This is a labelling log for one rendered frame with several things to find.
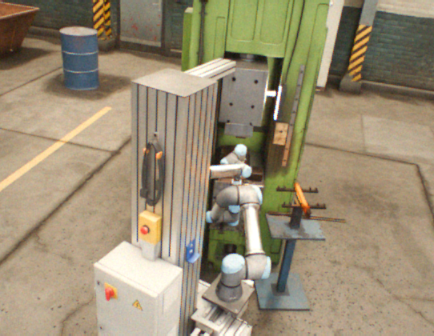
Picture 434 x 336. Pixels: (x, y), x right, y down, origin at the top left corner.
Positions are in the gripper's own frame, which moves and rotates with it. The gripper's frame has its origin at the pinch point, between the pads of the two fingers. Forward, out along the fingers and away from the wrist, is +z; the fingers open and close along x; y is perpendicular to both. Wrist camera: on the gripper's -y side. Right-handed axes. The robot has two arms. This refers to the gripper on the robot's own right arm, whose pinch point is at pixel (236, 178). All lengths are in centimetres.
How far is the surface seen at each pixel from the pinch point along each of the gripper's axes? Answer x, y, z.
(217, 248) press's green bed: -8, 78, 18
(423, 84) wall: 352, 63, 557
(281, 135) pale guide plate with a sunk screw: 30.0, -24.6, 28.5
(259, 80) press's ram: 8, -68, 16
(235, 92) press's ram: -7, -58, 16
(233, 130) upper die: -6.0, -29.4, 16.4
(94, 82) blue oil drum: -236, 82, 418
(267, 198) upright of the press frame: 28, 32, 32
